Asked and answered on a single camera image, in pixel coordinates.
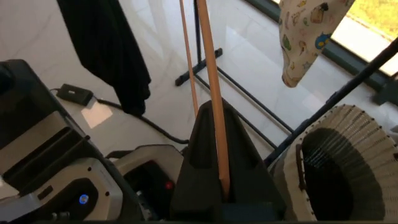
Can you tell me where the black cable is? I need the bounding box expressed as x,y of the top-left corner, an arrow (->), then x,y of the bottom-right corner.
49,87 -> 191,146

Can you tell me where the pink clothes hanger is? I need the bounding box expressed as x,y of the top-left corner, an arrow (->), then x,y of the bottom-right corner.
178,0 -> 232,200

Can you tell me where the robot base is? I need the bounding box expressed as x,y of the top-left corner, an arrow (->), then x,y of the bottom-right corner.
0,58 -> 189,222

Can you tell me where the cream printed garment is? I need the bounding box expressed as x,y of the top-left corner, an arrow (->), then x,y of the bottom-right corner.
277,0 -> 356,89

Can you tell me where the white laundry basket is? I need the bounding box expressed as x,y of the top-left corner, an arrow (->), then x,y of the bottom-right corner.
268,103 -> 398,222

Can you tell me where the black clothes rack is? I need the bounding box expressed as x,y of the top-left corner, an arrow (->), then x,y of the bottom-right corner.
174,0 -> 398,168

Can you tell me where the black power adapter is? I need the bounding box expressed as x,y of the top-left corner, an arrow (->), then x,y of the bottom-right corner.
55,83 -> 95,108

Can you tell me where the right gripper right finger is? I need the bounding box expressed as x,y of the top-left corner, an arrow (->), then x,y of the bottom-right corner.
221,102 -> 287,222

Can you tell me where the black garment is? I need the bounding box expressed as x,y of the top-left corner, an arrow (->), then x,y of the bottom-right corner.
55,0 -> 152,117

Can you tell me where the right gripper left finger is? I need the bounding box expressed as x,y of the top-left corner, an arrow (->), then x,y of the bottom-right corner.
170,100 -> 225,222

